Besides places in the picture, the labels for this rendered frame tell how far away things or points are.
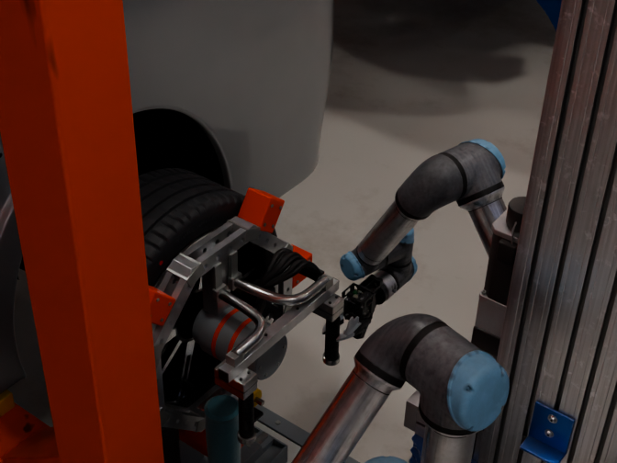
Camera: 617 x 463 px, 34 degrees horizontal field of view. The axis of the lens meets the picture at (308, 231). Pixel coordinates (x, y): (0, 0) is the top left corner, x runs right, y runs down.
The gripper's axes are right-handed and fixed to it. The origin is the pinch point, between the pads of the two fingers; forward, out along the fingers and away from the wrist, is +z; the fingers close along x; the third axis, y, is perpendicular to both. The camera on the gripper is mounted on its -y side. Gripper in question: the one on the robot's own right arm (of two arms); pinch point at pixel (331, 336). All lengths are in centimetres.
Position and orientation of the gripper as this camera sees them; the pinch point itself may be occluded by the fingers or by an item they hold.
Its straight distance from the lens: 257.7
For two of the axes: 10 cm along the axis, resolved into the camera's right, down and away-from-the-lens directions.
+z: -6.0, 4.6, -6.5
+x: 8.0, 3.7, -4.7
